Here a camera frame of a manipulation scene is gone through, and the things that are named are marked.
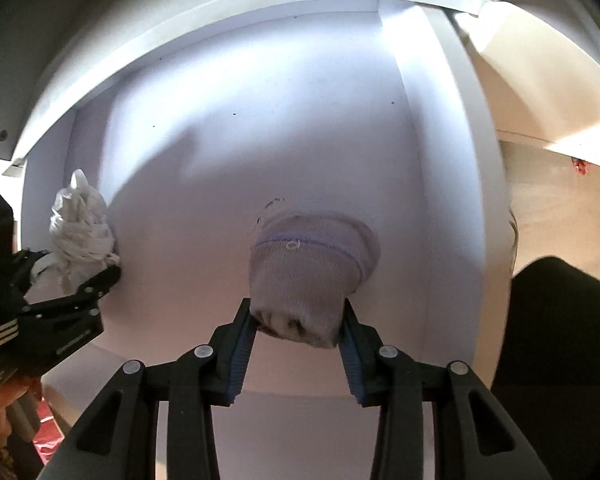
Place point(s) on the red pink quilted blanket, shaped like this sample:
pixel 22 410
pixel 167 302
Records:
pixel 49 436

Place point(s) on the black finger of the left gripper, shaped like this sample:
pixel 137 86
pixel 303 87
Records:
pixel 80 287

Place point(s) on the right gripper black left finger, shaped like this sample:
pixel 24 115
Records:
pixel 116 436

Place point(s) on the person's left hand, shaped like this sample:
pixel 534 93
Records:
pixel 11 391

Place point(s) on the lilac grey sock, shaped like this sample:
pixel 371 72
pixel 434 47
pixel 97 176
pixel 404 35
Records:
pixel 302 268

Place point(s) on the white drawer box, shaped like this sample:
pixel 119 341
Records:
pixel 199 119

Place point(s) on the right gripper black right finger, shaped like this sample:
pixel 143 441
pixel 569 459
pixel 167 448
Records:
pixel 474 437

